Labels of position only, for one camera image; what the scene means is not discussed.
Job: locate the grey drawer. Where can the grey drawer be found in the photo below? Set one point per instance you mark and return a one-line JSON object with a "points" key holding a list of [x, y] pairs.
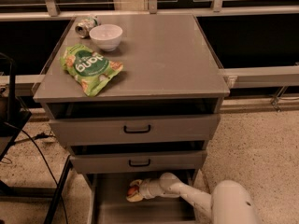
{"points": [[111, 207], [142, 157], [135, 121]]}

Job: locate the metal window railing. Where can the metal window railing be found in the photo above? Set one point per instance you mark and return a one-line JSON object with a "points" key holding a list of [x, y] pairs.
{"points": [[256, 40]]}

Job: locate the black stand left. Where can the black stand left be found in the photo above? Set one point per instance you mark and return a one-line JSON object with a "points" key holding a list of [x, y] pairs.
{"points": [[11, 118]]}

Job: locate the grey top drawer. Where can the grey top drawer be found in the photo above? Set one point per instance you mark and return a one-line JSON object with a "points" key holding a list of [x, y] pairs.
{"points": [[135, 121]]}

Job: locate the green chip bag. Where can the green chip bag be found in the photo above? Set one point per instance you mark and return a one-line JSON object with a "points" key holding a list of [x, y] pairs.
{"points": [[91, 70]]}

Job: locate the grey middle drawer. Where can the grey middle drawer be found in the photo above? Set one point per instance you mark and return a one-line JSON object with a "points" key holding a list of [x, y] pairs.
{"points": [[142, 157]]}

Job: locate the grey bottom drawer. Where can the grey bottom drawer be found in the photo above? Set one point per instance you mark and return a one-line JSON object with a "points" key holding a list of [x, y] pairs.
{"points": [[111, 207]]}

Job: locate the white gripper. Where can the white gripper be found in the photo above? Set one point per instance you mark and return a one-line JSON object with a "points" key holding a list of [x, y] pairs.
{"points": [[146, 189]]}

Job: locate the red apple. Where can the red apple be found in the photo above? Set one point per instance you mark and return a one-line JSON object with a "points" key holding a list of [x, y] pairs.
{"points": [[132, 190]]}

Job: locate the white ceramic bowl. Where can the white ceramic bowl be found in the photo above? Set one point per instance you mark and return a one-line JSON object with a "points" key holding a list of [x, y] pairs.
{"points": [[106, 36]]}

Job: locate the grey drawer cabinet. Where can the grey drawer cabinet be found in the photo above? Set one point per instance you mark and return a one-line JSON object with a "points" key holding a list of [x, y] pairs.
{"points": [[164, 57]]}

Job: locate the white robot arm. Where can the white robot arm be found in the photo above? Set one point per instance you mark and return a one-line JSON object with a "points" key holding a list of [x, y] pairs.
{"points": [[229, 203]]}

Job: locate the crushed aluminium can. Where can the crushed aluminium can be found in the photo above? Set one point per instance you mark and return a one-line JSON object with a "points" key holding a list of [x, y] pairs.
{"points": [[85, 25]]}

